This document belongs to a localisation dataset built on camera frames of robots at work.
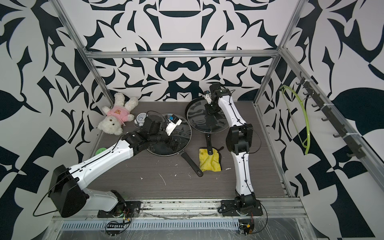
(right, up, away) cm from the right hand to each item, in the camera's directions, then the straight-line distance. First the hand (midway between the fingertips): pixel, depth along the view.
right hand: (210, 107), depth 99 cm
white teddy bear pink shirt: (-62, -5, +3) cm, 62 cm away
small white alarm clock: (-48, -7, +6) cm, 48 cm away
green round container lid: (-66, -26, -10) cm, 72 cm away
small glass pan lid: (-5, -9, +16) cm, 19 cm away
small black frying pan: (-2, -18, -7) cm, 19 cm away
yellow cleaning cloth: (-2, -32, -13) cm, 34 cm away
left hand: (-17, -14, -22) cm, 32 cm away
